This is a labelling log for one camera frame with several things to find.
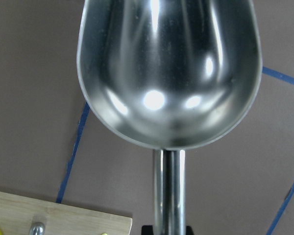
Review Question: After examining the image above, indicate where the stainless steel ice scoop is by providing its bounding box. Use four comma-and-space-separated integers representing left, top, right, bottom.
76, 0, 262, 235

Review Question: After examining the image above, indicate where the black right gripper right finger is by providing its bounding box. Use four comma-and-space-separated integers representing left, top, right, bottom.
186, 226, 194, 235

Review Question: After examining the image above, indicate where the wooden cutting board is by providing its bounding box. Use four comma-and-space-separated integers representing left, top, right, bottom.
0, 192, 132, 235

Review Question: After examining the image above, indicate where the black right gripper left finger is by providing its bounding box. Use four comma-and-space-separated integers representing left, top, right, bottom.
141, 225, 154, 235

